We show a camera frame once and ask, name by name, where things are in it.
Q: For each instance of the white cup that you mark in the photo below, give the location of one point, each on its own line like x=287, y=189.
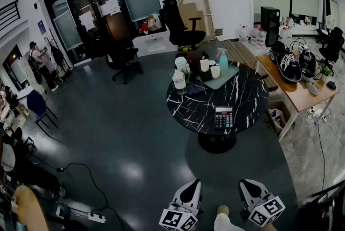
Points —
x=212, y=62
x=215, y=72

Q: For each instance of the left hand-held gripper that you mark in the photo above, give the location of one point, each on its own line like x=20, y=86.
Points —
x=188, y=198

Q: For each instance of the black high-back office chair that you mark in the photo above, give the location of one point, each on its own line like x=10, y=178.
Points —
x=172, y=22

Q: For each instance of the white labelled bottle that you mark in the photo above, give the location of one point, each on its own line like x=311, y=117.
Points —
x=179, y=81

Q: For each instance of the round wooden table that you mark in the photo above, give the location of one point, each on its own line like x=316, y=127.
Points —
x=29, y=211

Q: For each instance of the green artificial plant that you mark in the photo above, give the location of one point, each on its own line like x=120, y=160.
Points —
x=188, y=73

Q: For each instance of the black mesh office chair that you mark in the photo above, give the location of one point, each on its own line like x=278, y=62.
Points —
x=334, y=43

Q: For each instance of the black wall railing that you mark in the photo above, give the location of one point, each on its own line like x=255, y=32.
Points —
x=9, y=15

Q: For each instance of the open cardboard box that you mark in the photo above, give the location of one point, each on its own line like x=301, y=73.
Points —
x=279, y=116

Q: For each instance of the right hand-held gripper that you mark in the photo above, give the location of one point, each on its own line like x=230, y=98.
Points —
x=258, y=201

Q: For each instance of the small potted plant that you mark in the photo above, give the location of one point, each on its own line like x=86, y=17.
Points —
x=325, y=70

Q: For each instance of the black calculator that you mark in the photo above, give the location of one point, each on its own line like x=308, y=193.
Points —
x=223, y=118

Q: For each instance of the teal tray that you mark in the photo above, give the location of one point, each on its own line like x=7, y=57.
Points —
x=229, y=74

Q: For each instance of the clear water bottle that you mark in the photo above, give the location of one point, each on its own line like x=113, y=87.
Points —
x=261, y=37
x=254, y=34
x=244, y=34

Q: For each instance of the white box in dark holder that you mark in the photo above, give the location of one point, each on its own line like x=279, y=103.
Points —
x=204, y=66

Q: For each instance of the small cardboard box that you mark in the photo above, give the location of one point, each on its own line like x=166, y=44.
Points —
x=154, y=22

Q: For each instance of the cardboard sheet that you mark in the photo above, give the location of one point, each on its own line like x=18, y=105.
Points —
x=188, y=15

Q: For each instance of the beige shoe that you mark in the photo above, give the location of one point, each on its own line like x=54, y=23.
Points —
x=223, y=210

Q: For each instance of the white power strip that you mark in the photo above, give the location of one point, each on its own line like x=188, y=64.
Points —
x=96, y=217

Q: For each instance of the blue wall poster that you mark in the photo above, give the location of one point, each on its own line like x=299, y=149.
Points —
x=42, y=27

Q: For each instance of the white paper notice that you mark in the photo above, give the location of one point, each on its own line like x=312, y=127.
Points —
x=86, y=21
x=110, y=7

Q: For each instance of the round black marble table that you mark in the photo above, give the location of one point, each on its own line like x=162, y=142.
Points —
x=237, y=100

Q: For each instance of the brown pen holder box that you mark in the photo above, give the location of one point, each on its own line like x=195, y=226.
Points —
x=196, y=55

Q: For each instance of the person's trouser leg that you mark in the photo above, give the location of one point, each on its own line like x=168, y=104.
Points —
x=225, y=223

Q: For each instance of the wooden canvas frame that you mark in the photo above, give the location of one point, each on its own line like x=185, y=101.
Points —
x=208, y=8

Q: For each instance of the black bag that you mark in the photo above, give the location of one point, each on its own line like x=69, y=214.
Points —
x=277, y=51

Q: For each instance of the teal spray bottle pink nozzle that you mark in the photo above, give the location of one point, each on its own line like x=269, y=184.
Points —
x=223, y=65

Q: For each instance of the dark blue cloth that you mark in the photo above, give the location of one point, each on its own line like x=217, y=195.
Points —
x=195, y=90

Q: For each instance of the black and white gripper device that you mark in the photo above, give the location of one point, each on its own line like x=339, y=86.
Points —
x=289, y=69
x=308, y=64

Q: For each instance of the red bag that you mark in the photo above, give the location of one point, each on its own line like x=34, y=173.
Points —
x=144, y=28

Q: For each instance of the blue chair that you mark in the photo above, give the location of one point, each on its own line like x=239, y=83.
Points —
x=36, y=104

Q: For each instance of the wooden slat bench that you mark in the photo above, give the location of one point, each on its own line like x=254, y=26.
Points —
x=238, y=51

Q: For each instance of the black coat rack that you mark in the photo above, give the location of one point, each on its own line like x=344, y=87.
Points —
x=58, y=55

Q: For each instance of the wooden desk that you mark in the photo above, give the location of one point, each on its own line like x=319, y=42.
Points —
x=302, y=97

